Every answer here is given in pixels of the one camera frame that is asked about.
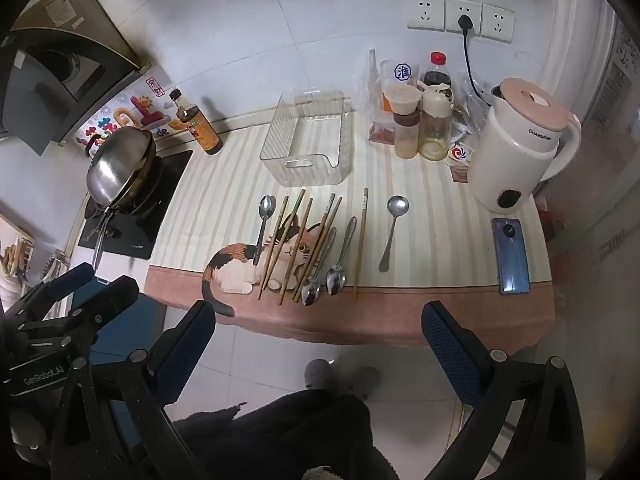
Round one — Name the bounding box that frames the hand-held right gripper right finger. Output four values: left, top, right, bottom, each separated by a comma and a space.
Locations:
421, 301, 587, 480

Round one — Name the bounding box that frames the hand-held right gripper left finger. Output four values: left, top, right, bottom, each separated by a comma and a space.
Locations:
50, 301, 217, 480

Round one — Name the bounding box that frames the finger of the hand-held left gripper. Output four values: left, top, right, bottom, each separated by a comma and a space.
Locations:
10, 262, 96, 322
20, 276, 141, 357

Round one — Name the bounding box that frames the row of wooden chopsticks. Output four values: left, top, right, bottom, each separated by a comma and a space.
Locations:
257, 187, 371, 307

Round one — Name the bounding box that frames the round bowl steel spoon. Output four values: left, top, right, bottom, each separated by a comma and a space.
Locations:
378, 195, 410, 273

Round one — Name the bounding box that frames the clear plastic container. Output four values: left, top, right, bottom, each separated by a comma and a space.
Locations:
259, 89, 351, 186

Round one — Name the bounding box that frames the dish rack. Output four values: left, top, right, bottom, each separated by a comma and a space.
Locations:
0, 200, 76, 291

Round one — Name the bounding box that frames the blue smartphone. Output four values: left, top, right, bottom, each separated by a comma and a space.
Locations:
491, 217, 532, 295

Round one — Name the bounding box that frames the striped cat print tablecloth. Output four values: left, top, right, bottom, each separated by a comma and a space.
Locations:
145, 105, 556, 348

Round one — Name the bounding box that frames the steel wok lid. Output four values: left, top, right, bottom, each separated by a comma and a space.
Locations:
86, 127, 157, 206

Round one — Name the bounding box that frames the person's dark clothing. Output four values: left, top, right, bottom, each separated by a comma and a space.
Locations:
170, 390, 436, 480

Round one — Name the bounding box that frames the grey slipper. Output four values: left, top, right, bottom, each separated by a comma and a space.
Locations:
304, 358, 333, 391

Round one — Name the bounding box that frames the black cooktop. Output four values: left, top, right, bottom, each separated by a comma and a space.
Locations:
77, 149, 195, 261

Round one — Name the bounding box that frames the brown glass sauce bottle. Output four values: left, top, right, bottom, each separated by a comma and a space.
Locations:
169, 88, 224, 156

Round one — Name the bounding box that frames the red white seasoning packet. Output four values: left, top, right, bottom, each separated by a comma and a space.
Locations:
447, 141, 473, 166

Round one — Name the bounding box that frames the grey range hood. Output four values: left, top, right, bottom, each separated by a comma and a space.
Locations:
0, 27, 151, 146

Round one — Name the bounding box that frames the white pink electric kettle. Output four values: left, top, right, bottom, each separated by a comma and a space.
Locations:
467, 77, 583, 216

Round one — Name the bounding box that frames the brown collar spice jar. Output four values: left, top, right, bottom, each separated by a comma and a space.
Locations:
385, 82, 422, 159

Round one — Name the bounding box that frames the clear oil dispenser bottle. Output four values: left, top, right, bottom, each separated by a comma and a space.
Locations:
418, 84, 457, 162

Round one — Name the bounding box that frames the red powder packet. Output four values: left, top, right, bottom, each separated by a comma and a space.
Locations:
369, 122, 396, 146

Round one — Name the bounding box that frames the red cap dark sauce bottle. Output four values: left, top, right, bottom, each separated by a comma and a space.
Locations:
422, 51, 453, 96

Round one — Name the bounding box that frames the clear plastic bag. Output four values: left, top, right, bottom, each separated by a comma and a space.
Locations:
352, 49, 386, 126

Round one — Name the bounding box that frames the labelled clear plastic tub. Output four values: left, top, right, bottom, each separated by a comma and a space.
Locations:
379, 58, 418, 111

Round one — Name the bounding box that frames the frosted glass door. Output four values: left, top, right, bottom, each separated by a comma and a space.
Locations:
542, 0, 640, 411

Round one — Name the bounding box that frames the patterned handle steel spoon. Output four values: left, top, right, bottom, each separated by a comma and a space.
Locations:
300, 227, 338, 307
326, 216, 359, 296

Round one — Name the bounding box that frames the dark handle steel spoon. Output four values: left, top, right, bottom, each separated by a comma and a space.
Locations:
252, 194, 277, 267

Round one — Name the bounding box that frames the colourful wall sticker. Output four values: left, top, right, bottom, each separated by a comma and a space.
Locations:
75, 77, 173, 146

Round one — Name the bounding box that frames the black plug with cable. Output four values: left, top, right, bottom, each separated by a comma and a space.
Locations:
457, 15, 496, 111

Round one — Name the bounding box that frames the white wall socket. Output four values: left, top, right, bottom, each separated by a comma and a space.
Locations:
406, 0, 446, 31
445, 0, 483, 36
481, 2, 514, 43

